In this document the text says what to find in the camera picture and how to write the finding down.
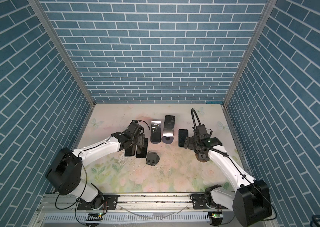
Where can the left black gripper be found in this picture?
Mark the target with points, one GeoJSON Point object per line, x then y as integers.
{"type": "Point", "coordinates": [140, 134]}

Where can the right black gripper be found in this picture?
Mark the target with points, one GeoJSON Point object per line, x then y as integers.
{"type": "Point", "coordinates": [190, 144]}

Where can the black phone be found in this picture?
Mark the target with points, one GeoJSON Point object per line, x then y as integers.
{"type": "Point", "coordinates": [182, 135]}
{"type": "Point", "coordinates": [130, 151]}
{"type": "Point", "coordinates": [141, 152]}
{"type": "Point", "coordinates": [169, 126]}

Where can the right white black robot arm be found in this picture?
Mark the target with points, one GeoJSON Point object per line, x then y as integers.
{"type": "Point", "coordinates": [250, 199]}

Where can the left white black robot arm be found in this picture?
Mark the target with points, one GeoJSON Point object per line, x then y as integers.
{"type": "Point", "coordinates": [68, 174]}

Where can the purple-edged back left phone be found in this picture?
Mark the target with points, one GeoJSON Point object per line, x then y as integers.
{"type": "Point", "coordinates": [155, 132]}

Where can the middle black phone stand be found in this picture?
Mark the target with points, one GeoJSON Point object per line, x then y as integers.
{"type": "Point", "coordinates": [152, 158]}

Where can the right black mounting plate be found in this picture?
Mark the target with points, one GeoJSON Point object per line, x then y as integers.
{"type": "Point", "coordinates": [201, 202]}

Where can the black mounting plate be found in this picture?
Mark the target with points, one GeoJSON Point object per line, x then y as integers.
{"type": "Point", "coordinates": [109, 202]}
{"type": "Point", "coordinates": [201, 202]}

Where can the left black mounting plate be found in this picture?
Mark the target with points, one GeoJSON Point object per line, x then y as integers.
{"type": "Point", "coordinates": [109, 202]}

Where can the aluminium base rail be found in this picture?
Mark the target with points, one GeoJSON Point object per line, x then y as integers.
{"type": "Point", "coordinates": [137, 204]}

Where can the white vented cable duct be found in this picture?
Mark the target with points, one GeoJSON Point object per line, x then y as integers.
{"type": "Point", "coordinates": [125, 218]}

